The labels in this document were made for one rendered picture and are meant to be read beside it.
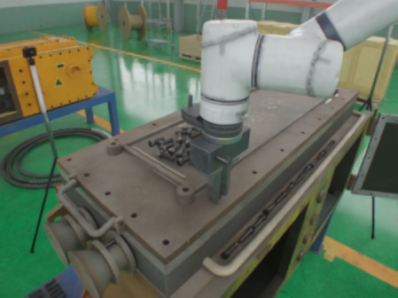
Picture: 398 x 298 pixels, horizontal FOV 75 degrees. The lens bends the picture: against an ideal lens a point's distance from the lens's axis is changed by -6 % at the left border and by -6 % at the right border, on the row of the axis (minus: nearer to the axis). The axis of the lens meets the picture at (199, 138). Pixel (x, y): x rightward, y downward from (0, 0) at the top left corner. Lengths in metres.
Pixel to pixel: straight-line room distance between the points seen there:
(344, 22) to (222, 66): 0.23
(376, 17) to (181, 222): 0.51
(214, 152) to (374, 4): 0.36
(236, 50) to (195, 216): 0.34
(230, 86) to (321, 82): 0.13
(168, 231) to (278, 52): 0.38
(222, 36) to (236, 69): 0.05
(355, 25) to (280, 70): 0.19
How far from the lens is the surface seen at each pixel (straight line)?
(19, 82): 3.07
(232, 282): 0.66
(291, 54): 0.42
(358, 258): 2.55
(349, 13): 0.55
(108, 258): 0.62
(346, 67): 5.74
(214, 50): 0.43
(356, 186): 1.96
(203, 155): 0.48
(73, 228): 0.75
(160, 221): 0.58
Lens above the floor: 1.78
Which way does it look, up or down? 29 degrees down
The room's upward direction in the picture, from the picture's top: 1 degrees clockwise
